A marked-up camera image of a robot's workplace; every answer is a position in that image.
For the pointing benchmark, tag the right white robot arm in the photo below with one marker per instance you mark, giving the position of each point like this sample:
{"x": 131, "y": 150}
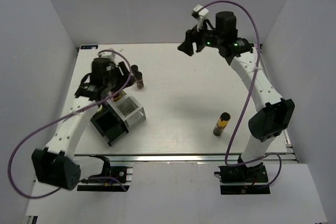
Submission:
{"x": 273, "y": 112}

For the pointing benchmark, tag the left blue corner sticker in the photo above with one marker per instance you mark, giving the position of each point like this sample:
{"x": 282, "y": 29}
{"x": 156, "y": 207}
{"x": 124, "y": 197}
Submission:
{"x": 88, "y": 47}

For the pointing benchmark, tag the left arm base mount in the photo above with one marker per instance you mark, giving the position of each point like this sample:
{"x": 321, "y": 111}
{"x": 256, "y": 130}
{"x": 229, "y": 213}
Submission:
{"x": 113, "y": 176}

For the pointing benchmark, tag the yellow band spice bottle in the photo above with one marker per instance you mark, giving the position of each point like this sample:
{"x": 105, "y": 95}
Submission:
{"x": 221, "y": 124}

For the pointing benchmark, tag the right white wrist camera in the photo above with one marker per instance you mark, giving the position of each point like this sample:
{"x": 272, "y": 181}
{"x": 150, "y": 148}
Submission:
{"x": 200, "y": 13}

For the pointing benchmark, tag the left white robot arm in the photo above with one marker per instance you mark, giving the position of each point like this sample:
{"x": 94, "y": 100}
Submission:
{"x": 55, "y": 164}

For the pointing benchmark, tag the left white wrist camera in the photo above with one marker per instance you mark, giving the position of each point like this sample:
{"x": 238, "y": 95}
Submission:
{"x": 107, "y": 54}

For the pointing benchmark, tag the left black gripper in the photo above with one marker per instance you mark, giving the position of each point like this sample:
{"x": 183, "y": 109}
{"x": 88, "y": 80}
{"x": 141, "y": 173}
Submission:
{"x": 124, "y": 78}

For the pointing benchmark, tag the black cap spice jar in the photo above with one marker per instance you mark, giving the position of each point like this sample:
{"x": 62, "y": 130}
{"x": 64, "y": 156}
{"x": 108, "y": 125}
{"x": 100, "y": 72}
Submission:
{"x": 134, "y": 69}
{"x": 139, "y": 80}

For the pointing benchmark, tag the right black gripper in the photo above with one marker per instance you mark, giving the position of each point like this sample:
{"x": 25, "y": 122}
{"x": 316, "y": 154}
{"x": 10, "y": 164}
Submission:
{"x": 192, "y": 35}

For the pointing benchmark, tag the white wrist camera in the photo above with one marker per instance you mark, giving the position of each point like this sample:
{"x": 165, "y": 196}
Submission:
{"x": 107, "y": 54}
{"x": 200, "y": 13}

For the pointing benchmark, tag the black cap spice jar front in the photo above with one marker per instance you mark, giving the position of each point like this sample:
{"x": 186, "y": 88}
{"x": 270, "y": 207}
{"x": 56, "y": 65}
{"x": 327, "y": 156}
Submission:
{"x": 139, "y": 80}

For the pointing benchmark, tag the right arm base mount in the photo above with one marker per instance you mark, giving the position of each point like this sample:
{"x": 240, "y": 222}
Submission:
{"x": 241, "y": 180}

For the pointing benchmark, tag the yellow label brown bottle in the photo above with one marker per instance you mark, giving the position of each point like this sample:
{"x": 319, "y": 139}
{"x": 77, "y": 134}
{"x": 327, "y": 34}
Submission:
{"x": 119, "y": 95}

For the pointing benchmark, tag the black organizer box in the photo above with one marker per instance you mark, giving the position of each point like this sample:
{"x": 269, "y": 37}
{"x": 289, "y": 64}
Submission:
{"x": 109, "y": 125}

